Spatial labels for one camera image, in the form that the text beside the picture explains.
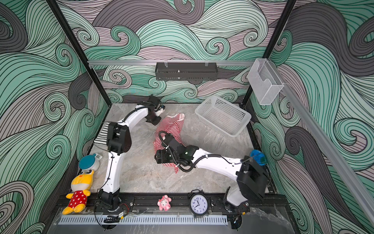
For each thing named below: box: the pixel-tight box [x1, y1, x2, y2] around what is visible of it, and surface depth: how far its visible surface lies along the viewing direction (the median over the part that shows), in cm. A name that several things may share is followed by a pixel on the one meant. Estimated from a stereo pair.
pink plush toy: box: [157, 194, 172, 212], surface depth 73 cm
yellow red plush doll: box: [62, 169, 95, 215], surface depth 74 cm
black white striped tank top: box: [93, 121, 111, 145], surface depth 101 cm
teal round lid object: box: [78, 153, 103, 173], surface depth 84 cm
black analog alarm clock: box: [187, 189, 210, 218], surface depth 73 cm
